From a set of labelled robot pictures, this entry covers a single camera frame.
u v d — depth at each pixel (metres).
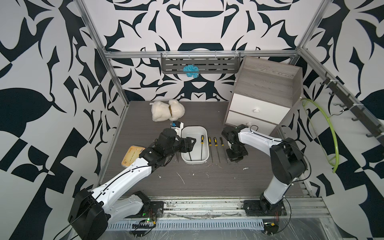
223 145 0.96
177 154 0.67
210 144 0.96
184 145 0.67
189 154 0.92
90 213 0.38
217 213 0.74
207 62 0.94
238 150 0.76
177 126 0.69
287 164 0.47
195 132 0.97
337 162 0.64
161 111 1.00
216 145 0.96
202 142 0.98
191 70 0.91
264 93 0.83
